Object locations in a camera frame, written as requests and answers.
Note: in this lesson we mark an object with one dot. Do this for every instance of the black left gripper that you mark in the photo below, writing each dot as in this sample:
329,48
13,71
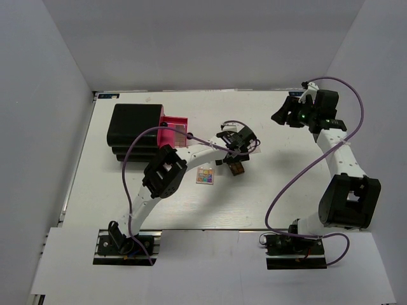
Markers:
240,158

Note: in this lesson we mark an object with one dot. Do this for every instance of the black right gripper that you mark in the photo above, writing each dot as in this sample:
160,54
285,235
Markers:
292,105

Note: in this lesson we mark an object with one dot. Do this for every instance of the clear false eyelash box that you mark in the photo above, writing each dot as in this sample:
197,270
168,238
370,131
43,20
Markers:
255,150

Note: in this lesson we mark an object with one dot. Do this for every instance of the long brown eyeshadow palette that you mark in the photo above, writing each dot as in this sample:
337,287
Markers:
236,168

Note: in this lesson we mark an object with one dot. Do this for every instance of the mirrored pink eyeshadow palette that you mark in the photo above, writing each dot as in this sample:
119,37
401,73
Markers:
180,139

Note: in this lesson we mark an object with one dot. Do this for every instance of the pink black makeup drawer organizer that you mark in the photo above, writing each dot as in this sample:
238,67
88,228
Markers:
128,121

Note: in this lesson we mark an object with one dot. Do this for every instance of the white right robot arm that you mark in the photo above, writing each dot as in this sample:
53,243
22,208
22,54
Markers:
350,199

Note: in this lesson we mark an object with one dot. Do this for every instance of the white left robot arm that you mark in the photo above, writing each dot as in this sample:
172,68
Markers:
163,176

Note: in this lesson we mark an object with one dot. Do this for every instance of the colourful glitter eyeshadow palette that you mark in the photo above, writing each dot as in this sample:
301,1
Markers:
205,176

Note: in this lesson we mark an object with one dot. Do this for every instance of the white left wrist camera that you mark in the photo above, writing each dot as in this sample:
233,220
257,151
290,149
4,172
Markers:
229,126

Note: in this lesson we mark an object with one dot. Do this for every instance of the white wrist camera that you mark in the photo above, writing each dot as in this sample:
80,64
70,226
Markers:
229,126
310,92

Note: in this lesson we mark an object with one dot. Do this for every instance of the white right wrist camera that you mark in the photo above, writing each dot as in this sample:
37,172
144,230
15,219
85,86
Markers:
310,92

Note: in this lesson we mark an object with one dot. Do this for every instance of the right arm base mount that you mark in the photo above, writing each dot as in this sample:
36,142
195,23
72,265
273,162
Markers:
290,253

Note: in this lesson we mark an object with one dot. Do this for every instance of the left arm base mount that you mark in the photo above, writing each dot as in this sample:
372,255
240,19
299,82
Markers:
107,253

